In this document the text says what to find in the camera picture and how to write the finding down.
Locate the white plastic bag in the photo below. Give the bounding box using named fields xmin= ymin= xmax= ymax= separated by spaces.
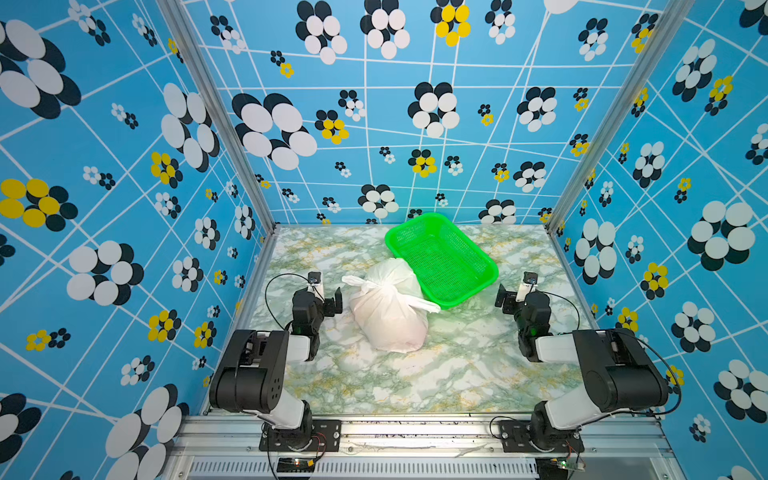
xmin=342 ymin=258 xmax=441 ymax=353

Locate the left black camera cable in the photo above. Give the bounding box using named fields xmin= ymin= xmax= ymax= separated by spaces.
xmin=264 ymin=272 xmax=313 ymax=331

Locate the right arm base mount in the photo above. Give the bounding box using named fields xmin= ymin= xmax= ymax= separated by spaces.
xmin=494 ymin=419 xmax=584 ymax=455

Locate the green plastic basket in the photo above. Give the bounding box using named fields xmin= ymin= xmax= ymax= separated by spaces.
xmin=385 ymin=213 xmax=498 ymax=309

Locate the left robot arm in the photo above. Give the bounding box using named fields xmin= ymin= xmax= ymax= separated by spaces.
xmin=209 ymin=288 xmax=343 ymax=451

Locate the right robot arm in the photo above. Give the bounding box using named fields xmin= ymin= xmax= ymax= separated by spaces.
xmin=495 ymin=286 xmax=669 ymax=450

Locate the aluminium front rail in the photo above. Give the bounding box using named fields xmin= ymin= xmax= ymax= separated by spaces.
xmin=162 ymin=413 xmax=684 ymax=479

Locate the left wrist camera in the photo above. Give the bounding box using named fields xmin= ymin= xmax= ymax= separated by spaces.
xmin=307 ymin=271 xmax=325 ymax=300

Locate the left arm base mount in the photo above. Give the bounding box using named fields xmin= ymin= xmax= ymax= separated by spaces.
xmin=259 ymin=419 xmax=342 ymax=453

